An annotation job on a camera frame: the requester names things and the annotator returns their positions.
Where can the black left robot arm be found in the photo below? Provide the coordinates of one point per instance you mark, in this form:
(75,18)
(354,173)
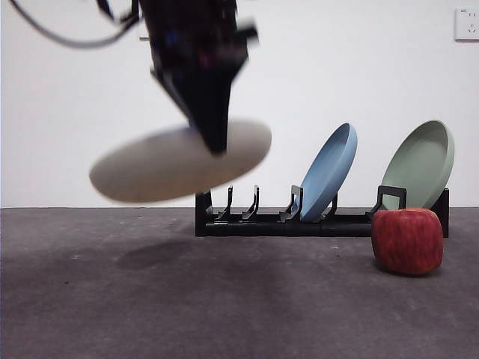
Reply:
(187,33)

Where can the black plate rack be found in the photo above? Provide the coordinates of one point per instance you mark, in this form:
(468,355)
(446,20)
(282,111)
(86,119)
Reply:
(269,228)

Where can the blue plate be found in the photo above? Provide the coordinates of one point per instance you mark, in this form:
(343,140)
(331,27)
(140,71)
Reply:
(325,175)

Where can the red apple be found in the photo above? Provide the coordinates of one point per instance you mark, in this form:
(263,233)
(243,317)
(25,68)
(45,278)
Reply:
(407,243)

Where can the green plate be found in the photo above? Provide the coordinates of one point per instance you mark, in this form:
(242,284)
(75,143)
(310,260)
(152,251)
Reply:
(415,168)

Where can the pale yellow plate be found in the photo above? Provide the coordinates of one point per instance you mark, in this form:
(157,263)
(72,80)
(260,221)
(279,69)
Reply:
(149,172)

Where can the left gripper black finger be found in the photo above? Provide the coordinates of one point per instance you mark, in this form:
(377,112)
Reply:
(209,104)
(170,93)

